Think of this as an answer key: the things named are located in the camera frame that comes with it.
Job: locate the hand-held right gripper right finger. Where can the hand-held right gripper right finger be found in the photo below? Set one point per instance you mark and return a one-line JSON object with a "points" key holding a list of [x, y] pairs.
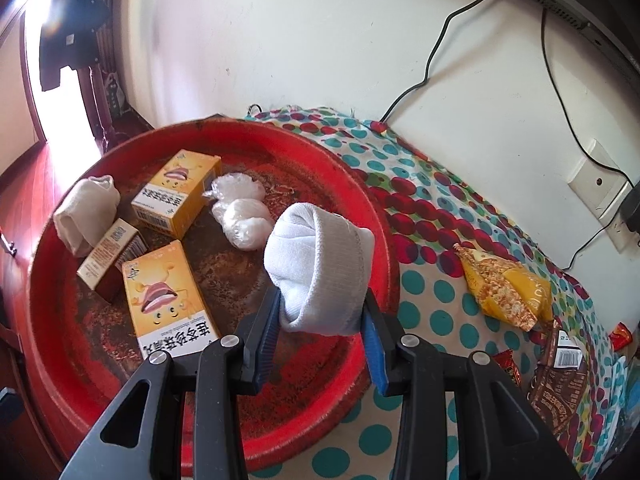
{"points": [[372, 347]]}

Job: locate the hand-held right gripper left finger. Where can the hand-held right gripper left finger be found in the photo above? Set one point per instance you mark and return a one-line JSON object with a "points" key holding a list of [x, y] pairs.
{"points": [[267, 332]]}

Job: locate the red round tray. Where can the red round tray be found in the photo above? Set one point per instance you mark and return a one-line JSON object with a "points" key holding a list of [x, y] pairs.
{"points": [[310, 385]]}

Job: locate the white sock roll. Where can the white sock roll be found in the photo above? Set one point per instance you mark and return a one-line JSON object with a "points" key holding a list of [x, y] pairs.
{"points": [[320, 260]]}

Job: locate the yellow medicine box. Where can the yellow medicine box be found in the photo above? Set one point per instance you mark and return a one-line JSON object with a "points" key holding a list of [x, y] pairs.
{"points": [[175, 195], [170, 305]]}

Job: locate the clear bag of white balls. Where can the clear bag of white balls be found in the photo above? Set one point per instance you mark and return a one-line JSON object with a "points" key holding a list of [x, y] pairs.
{"points": [[242, 212]]}

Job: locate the yellow snack packet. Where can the yellow snack packet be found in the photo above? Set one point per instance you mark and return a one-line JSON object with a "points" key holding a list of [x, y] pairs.
{"points": [[505, 285]]}

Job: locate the beige and brown small box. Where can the beige and brown small box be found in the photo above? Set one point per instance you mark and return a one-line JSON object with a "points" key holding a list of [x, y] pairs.
{"points": [[107, 262]]}

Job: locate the brown patterned snack packet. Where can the brown patterned snack packet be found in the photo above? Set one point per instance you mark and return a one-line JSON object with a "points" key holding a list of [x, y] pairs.
{"points": [[555, 385]]}

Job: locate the beige sock roll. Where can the beige sock roll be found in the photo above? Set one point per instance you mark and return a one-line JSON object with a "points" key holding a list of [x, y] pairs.
{"points": [[85, 215]]}

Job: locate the small red snack packet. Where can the small red snack packet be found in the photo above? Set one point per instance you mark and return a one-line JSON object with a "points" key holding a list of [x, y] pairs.
{"points": [[507, 362]]}

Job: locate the polka dot blanket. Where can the polka dot blanket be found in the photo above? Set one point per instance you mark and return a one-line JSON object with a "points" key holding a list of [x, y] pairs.
{"points": [[435, 220]]}

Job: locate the red snack bag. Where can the red snack bag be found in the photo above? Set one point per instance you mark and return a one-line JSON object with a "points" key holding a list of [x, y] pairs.
{"points": [[620, 336]]}

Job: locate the wooden stand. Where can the wooden stand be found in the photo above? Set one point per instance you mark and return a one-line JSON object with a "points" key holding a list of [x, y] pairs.
{"points": [[100, 105]]}

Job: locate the black power adapter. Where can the black power adapter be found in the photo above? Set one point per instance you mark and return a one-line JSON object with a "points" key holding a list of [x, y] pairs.
{"points": [[631, 210]]}

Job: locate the dark hanging clothing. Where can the dark hanging clothing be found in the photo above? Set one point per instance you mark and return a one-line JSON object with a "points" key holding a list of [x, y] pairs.
{"points": [[65, 30]]}

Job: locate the white power wall socket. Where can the white power wall socket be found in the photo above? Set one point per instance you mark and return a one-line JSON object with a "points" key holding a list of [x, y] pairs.
{"points": [[622, 240]]}

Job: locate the white coaxial wall plate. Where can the white coaxial wall plate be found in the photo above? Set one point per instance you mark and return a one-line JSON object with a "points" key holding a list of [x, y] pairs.
{"points": [[595, 180]]}

